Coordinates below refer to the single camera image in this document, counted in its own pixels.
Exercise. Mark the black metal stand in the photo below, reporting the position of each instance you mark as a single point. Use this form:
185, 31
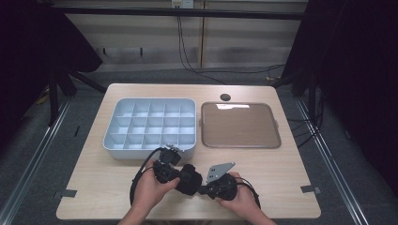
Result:
53, 100

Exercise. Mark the black horizontal bar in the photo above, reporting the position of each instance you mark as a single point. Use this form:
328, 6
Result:
175, 12

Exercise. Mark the black sock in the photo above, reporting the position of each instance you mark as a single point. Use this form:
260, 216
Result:
190, 179

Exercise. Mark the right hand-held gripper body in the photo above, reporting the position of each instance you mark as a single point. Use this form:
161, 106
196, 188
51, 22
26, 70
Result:
223, 187

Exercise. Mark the person's right hand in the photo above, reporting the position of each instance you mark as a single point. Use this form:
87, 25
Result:
244, 200

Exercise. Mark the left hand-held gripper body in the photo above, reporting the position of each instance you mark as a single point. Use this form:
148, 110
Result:
165, 172

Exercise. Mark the pale divided storage box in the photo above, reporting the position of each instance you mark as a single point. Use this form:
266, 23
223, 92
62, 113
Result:
150, 125

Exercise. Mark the person's left hand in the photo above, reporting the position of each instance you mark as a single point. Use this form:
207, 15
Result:
150, 193

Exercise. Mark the round black table grommet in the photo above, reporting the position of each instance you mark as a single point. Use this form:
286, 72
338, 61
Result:
225, 97

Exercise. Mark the small black floor piece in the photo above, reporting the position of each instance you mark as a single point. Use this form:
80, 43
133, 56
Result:
77, 131

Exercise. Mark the brown square tray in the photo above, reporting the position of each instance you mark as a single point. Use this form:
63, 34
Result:
239, 126

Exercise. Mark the white wall socket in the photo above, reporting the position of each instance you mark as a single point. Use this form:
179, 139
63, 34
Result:
182, 3

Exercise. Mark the grey tape strip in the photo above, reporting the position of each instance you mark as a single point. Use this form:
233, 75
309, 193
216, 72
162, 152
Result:
65, 193
310, 189

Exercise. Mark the metal floor rail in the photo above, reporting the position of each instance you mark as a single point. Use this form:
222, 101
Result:
331, 162
37, 150

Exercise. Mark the dark curtain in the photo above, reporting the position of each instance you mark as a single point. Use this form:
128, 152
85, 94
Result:
34, 56
353, 78

